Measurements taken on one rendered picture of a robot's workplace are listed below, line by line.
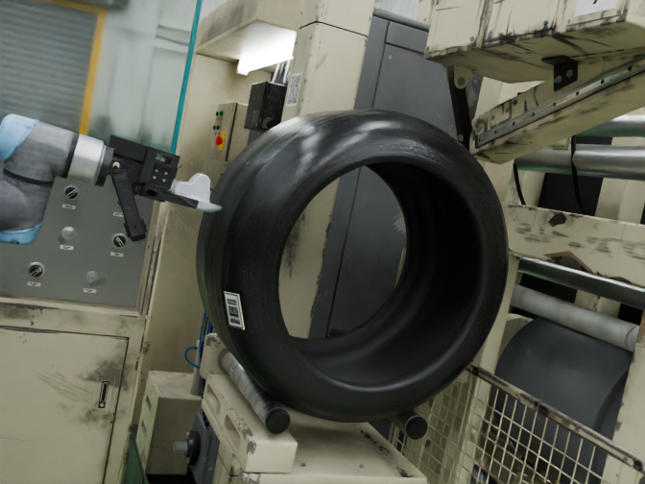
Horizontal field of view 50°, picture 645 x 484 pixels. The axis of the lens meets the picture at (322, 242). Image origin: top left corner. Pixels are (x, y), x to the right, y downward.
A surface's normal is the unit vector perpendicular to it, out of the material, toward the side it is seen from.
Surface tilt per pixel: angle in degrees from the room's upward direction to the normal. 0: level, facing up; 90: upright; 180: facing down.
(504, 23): 90
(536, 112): 90
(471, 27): 90
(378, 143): 80
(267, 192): 72
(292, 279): 90
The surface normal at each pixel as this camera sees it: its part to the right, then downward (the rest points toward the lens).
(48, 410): 0.36, 0.15
